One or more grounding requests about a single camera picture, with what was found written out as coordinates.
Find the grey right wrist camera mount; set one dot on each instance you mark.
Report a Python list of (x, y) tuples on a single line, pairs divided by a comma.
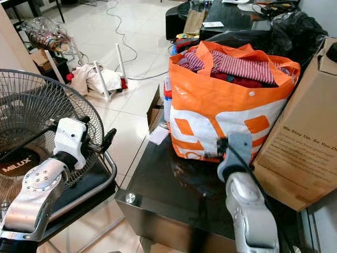
[(237, 153)]

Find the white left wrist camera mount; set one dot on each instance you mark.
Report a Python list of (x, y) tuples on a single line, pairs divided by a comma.
[(71, 139)]

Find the dark low table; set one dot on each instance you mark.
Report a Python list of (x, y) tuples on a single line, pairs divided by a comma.
[(237, 10)]

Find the small brown floor box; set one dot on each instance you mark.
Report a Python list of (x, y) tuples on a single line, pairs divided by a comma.
[(50, 60)]

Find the black garbage bag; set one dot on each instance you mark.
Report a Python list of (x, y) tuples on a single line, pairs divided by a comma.
[(295, 31)]

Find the white paper tag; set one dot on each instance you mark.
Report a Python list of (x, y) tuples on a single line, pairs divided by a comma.
[(158, 135)]

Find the white tube rack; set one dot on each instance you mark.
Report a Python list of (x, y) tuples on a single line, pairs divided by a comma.
[(120, 63)]

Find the yellow cloth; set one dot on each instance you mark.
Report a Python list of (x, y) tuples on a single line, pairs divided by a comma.
[(181, 36)]

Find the white bottle with red label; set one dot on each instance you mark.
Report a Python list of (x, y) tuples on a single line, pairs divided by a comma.
[(167, 97)]

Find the white card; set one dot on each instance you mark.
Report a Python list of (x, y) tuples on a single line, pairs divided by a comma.
[(213, 24)]

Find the red white striped cloth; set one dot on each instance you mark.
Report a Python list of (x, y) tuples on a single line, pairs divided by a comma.
[(242, 67)]

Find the round metal table bolt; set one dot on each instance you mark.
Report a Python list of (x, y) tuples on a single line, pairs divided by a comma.
[(130, 198)]

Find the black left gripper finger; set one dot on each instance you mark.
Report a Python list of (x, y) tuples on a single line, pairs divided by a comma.
[(111, 138)]

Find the red garment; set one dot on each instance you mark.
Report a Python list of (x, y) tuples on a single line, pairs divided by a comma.
[(247, 81)]

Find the black speaker box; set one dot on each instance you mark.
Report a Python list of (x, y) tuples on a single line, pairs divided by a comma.
[(174, 21)]

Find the small open cardboard box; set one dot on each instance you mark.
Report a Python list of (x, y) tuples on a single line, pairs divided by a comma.
[(155, 105)]

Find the black tape roll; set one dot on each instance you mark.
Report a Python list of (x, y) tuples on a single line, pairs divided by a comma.
[(333, 52)]

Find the large brown cardboard box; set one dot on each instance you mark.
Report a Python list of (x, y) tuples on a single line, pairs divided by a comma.
[(300, 147)]

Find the blue bag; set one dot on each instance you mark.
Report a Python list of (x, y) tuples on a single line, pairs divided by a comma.
[(171, 50)]

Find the beige cloth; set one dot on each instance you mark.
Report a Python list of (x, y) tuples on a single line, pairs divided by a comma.
[(84, 76)]

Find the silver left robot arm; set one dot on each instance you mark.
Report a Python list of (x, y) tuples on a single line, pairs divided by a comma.
[(39, 195)]

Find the clear plastic bag of clothes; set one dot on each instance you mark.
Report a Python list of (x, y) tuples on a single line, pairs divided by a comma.
[(50, 32)]

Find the orange and white shopping bag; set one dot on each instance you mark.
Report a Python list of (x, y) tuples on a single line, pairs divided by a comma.
[(216, 100)]

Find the black glass table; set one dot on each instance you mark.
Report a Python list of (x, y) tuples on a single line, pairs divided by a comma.
[(179, 195)]

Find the brown paper bag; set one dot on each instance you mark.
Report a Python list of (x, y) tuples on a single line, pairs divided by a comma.
[(195, 21)]

